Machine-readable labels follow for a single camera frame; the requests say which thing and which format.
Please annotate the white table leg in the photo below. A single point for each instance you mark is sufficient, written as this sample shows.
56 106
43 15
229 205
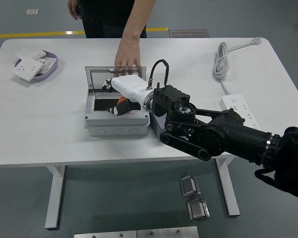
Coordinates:
55 196
228 186

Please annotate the orange cylinder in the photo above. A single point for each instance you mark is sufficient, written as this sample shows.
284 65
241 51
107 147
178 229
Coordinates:
121 99

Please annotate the person's right hand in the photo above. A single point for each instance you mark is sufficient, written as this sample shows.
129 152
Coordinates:
73 8

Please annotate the white wall switch panel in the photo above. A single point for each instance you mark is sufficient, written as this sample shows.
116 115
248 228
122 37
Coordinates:
29 52

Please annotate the person's left forearm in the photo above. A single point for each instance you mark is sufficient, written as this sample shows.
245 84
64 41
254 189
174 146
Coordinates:
139 17

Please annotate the person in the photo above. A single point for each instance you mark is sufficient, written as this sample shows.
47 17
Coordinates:
106 17

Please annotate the purple oval tray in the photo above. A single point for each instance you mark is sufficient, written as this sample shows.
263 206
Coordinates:
49 73

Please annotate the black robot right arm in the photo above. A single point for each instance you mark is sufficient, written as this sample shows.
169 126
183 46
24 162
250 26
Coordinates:
238 138

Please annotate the small metal clamp block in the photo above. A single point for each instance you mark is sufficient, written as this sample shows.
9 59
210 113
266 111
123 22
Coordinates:
197 209
188 186

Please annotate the small square floor plate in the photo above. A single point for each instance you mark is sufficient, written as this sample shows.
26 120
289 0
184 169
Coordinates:
32 12

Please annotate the person's left hand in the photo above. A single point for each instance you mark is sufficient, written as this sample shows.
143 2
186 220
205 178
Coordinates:
127 53

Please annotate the white wall socket panel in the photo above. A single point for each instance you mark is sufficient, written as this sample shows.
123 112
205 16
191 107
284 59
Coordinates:
27 68

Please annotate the white printed socket panel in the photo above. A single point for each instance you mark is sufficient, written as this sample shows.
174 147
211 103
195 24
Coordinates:
48 63

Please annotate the grey cube with round hole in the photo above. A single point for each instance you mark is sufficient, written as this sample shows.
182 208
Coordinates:
156 124

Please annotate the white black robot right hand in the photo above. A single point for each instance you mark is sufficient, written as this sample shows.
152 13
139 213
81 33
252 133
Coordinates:
129 83

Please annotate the grey electrical box with lid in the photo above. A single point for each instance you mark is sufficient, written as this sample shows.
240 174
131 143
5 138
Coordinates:
116 126

